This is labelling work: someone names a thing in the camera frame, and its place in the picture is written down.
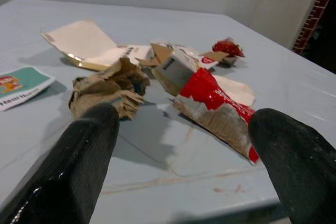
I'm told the white gold opened carton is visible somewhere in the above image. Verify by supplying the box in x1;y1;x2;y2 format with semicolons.
40;18;153;71

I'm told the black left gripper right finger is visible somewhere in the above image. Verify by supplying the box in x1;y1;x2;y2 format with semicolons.
247;108;336;224

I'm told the crumpled brown cardboard scrap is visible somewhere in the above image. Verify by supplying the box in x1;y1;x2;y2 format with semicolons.
68;57;151;121

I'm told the torn red white carton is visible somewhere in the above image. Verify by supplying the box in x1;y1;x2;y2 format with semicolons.
135;39;260;165

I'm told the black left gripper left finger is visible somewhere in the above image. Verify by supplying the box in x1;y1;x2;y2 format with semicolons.
0;101;120;224

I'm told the teal white printed card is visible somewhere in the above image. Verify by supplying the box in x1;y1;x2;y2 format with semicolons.
0;66;56;112

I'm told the crumpled red foil wrapper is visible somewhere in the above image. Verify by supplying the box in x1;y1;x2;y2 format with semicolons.
212;37;245;58

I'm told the red brick pillar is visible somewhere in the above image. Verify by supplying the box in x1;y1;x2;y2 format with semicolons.
291;0;336;55

